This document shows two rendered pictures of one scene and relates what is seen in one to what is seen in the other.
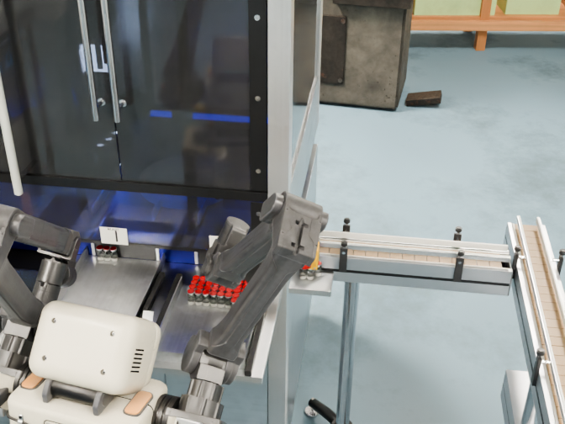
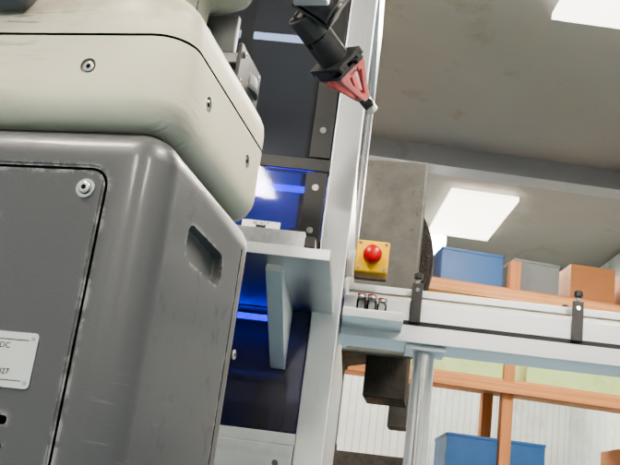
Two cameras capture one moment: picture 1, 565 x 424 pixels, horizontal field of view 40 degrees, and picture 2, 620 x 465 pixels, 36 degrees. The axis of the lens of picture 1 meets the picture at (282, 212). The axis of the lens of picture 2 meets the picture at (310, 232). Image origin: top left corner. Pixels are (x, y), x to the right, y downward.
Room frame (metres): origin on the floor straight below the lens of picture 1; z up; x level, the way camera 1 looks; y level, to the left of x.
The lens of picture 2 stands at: (-0.04, 0.17, 0.41)
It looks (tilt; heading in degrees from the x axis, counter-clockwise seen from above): 18 degrees up; 357
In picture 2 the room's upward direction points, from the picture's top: 8 degrees clockwise
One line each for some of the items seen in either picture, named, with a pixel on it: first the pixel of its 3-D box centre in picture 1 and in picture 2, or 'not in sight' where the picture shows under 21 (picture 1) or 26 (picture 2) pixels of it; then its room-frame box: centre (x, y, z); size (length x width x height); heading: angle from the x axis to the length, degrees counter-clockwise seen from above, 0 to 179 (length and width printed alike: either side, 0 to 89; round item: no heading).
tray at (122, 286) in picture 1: (108, 285); not in sight; (1.90, 0.53, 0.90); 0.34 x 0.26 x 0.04; 173
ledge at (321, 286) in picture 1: (312, 278); (372, 321); (1.98, -0.10, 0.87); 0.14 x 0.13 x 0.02; 173
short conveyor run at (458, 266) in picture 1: (400, 255); (491, 323); (2.04, -0.38, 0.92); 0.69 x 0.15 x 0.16; 83
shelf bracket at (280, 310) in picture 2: not in sight; (276, 320); (1.76, 0.12, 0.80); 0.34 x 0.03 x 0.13; 173
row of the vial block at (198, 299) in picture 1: (217, 299); not in sight; (1.83, 0.19, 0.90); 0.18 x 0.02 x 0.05; 82
